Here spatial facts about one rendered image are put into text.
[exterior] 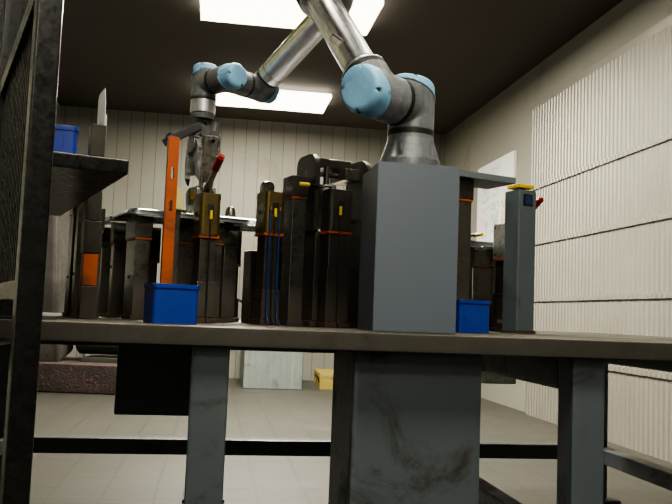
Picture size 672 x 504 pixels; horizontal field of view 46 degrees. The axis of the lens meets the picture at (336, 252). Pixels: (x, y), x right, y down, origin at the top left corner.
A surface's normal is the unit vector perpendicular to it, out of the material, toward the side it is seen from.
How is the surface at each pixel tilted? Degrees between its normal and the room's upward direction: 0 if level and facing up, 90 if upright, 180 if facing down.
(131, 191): 90
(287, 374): 90
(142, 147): 90
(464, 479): 90
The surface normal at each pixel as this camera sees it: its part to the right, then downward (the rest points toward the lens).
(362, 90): -0.62, 0.02
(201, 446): 0.15, -0.07
